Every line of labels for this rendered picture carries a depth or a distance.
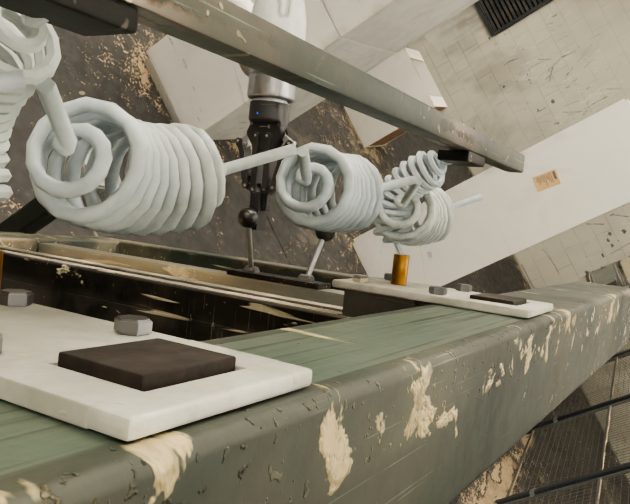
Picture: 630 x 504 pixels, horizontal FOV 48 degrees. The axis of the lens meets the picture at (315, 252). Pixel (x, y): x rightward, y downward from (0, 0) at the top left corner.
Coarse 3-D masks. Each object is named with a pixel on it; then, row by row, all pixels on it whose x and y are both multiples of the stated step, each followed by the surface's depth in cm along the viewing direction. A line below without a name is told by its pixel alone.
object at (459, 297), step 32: (416, 160) 66; (448, 160) 63; (480, 160) 65; (384, 192) 68; (416, 192) 67; (384, 224) 72; (32, 256) 95; (32, 288) 93; (64, 288) 90; (96, 288) 87; (128, 288) 84; (160, 288) 82; (192, 288) 80; (224, 288) 82; (352, 288) 67; (384, 288) 65; (416, 288) 68; (448, 288) 72; (160, 320) 82; (192, 320) 79; (224, 320) 77; (256, 320) 75; (288, 320) 73; (320, 320) 71
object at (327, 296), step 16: (64, 256) 153; (80, 256) 151; (96, 256) 148; (112, 256) 146; (128, 256) 147; (160, 272) 139; (176, 272) 137; (192, 272) 135; (208, 272) 133; (224, 272) 135; (240, 288) 129; (256, 288) 128; (272, 288) 126; (288, 288) 124; (304, 288) 122; (336, 304) 119
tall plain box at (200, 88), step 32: (320, 0) 340; (352, 0) 333; (384, 0) 326; (416, 0) 340; (448, 0) 364; (320, 32) 342; (352, 32) 341; (384, 32) 365; (416, 32) 393; (160, 64) 385; (192, 64) 376; (224, 64) 368; (352, 64) 394; (192, 96) 379; (224, 96) 371; (224, 128) 395
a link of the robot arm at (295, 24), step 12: (264, 0) 125; (276, 0) 124; (288, 0) 125; (300, 0) 127; (252, 12) 127; (264, 12) 125; (276, 12) 124; (288, 12) 125; (300, 12) 126; (276, 24) 124; (288, 24) 125; (300, 24) 126; (300, 36) 127
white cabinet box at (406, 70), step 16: (384, 64) 603; (400, 64) 597; (416, 64) 635; (384, 80) 605; (400, 80) 599; (416, 80) 594; (432, 80) 631; (416, 96) 596; (432, 96) 601; (352, 112) 623; (368, 128) 619; (384, 128) 612; (368, 144) 621; (384, 144) 660
